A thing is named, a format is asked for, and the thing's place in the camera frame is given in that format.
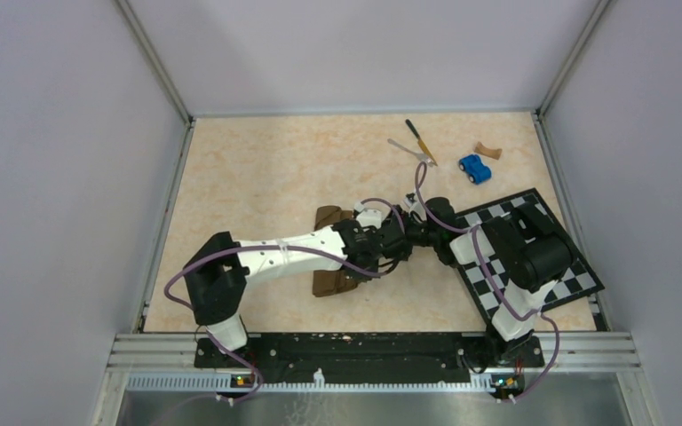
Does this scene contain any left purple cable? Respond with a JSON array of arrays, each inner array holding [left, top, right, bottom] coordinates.
[[163, 198, 407, 406]]

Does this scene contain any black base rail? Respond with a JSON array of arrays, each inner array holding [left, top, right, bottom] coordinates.
[[194, 332, 545, 384]]

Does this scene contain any aluminium frame rail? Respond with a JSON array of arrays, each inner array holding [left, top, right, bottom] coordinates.
[[537, 331, 642, 374]]

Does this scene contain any purple cable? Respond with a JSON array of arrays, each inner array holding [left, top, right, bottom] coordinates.
[[414, 162, 561, 402], [163, 198, 407, 406]]

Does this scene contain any brown cloth napkin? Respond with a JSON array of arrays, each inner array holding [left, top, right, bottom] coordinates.
[[312, 205, 360, 297]]

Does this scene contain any black-handled knife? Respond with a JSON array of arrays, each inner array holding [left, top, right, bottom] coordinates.
[[405, 118, 438, 167]]

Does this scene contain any small brown wooden piece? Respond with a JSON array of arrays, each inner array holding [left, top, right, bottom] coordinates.
[[474, 141, 503, 161]]

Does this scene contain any black white checkerboard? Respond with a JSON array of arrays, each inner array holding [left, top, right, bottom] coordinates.
[[457, 188, 605, 331]]

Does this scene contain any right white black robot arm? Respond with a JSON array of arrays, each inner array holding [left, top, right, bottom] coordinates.
[[405, 195, 576, 366]]

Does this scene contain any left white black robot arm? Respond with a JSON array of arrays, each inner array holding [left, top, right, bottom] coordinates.
[[182, 205, 412, 367]]

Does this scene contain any blue toy car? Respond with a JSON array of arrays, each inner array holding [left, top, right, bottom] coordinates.
[[458, 154, 492, 185]]

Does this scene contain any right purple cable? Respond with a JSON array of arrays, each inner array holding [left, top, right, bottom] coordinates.
[[414, 162, 561, 402]]

